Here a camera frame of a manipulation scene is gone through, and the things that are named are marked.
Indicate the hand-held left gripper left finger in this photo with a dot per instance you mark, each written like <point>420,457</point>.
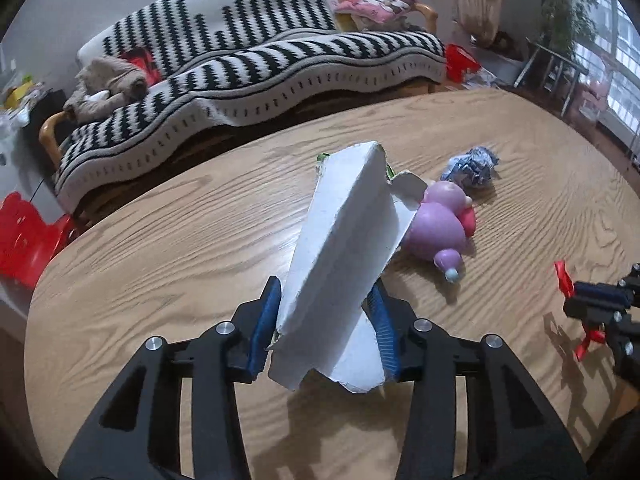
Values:
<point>265,320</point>

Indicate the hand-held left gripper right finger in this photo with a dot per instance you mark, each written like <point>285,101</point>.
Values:
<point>380,320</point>

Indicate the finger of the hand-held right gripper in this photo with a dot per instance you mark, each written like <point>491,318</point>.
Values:
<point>600,291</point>
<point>590,309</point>

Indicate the red wrapper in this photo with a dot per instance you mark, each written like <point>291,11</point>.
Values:
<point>565,280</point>

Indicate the white cardboard box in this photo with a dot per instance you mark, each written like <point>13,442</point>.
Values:
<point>340,240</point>

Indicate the purple toy bottle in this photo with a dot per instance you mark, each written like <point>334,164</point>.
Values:
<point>435,230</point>

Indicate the blue white crumpled wrapper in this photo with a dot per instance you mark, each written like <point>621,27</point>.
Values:
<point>472,165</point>

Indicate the pink toy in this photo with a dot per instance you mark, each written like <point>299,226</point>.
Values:
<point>595,95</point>

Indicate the window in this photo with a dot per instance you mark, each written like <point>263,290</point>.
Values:
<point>620,60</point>

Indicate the metal rack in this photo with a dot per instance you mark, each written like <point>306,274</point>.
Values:
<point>550,57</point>

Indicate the black white striped blanket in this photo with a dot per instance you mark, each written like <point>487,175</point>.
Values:
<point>250,75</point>

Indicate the potted plant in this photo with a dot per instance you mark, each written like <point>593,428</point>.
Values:
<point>565,10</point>

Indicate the red cushion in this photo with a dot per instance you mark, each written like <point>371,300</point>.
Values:
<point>145,62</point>

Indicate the beige plush toy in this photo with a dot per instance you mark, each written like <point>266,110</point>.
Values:
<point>110,80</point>

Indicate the wooden sofa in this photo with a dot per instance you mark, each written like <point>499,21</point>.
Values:
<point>50,130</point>

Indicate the beige patterned curtain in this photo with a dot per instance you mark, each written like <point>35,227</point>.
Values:
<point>480,0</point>

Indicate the pink printed cushion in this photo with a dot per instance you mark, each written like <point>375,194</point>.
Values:
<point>370,5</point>

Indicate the yellow packet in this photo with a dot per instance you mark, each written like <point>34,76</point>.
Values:
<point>20,94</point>

